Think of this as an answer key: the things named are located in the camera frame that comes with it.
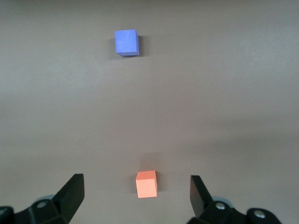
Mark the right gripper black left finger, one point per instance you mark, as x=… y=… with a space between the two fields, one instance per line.
x=67 y=198

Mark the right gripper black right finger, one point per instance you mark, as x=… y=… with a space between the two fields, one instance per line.
x=199 y=198

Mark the purple foam block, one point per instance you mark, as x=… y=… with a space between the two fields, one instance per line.
x=125 y=42

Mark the orange foam block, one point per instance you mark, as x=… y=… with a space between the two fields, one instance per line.
x=146 y=187

